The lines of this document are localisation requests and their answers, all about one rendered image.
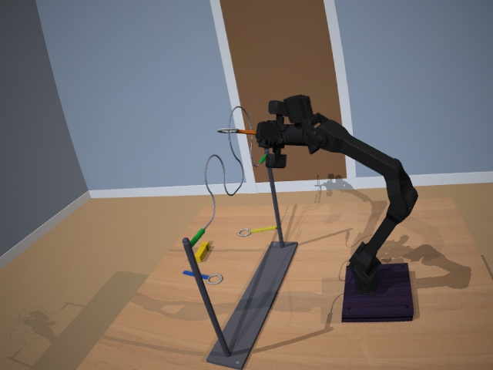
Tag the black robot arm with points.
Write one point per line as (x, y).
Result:
(334, 138)

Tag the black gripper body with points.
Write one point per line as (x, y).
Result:
(276, 159)

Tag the orange rectangular handle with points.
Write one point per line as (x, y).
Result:
(235, 130)

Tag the grey loop with blue handle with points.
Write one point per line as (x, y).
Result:
(190, 273)

